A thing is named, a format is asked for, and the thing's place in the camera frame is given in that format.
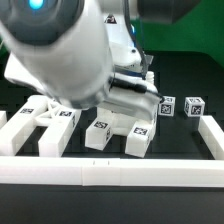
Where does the white right rail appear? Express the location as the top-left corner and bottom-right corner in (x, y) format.
(198, 115), (224, 160)

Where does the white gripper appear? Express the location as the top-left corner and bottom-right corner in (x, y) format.
(98, 59), (164, 121)

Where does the white left block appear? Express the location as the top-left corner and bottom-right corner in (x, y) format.
(0, 111), (7, 129)

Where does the white chair seat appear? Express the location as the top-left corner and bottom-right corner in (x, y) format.
(97, 108), (157, 137)

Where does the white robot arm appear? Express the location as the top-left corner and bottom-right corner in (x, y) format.
(0, 0), (201, 121)

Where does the white rail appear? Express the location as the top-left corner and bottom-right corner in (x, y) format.
(0, 156), (224, 188)
(198, 115), (224, 160)

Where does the white chair back frame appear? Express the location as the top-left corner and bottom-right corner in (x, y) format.
(0, 95), (81, 157)

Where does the white tagged cube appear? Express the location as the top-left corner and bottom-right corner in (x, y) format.
(158, 96), (176, 116)
(184, 97), (205, 117)

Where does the white front rail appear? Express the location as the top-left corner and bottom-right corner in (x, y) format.
(0, 156), (224, 188)

